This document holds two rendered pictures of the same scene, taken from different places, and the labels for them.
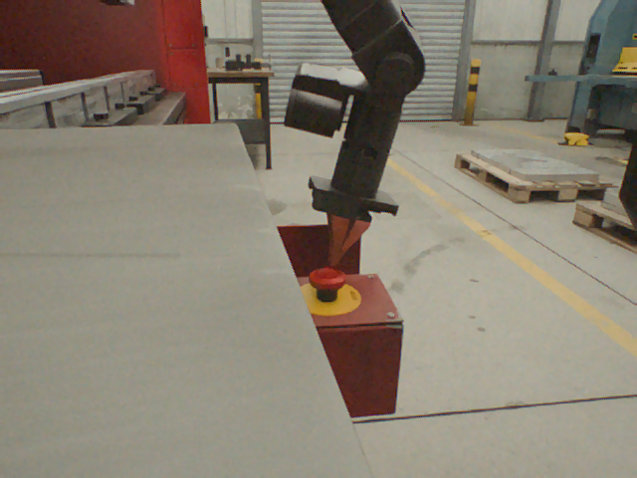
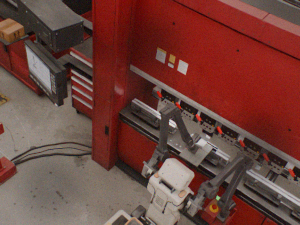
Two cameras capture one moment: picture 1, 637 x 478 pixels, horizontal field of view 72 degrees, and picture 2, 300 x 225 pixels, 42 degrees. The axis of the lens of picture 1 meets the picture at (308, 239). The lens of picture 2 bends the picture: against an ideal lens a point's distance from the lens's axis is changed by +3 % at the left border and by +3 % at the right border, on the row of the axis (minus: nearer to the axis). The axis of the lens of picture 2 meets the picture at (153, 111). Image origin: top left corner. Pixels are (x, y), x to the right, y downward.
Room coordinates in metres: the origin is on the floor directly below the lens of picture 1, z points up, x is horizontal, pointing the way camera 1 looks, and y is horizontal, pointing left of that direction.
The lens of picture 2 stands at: (1.07, -1.73, 3.53)
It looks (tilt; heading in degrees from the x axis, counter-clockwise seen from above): 46 degrees down; 131
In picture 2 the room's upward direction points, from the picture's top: 10 degrees clockwise
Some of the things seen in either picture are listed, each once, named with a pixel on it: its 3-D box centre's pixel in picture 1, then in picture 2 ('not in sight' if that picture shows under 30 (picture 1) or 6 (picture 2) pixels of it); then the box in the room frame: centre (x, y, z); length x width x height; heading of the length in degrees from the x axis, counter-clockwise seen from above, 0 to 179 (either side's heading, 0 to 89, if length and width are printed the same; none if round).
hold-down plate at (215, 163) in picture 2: not in sight; (202, 155); (0.03, 0.23, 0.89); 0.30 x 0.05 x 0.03; 12
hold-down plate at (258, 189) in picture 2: not in sight; (261, 193); (0.59, 0.34, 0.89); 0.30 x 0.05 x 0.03; 12
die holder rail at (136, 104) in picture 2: not in sight; (153, 115); (-0.56, 0.17, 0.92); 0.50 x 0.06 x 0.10; 12
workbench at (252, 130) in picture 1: (236, 84); not in sight; (5.09, 0.79, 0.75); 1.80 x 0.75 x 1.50; 7
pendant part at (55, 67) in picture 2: not in sight; (47, 72); (-1.10, -0.57, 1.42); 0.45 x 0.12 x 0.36; 179
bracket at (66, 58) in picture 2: not in sight; (73, 72); (-1.24, -0.25, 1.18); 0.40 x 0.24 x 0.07; 12
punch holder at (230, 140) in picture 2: not in sight; (230, 132); (0.15, 0.31, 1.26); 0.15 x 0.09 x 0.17; 12
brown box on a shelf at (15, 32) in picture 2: not in sight; (7, 29); (-2.26, -0.34, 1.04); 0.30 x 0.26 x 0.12; 7
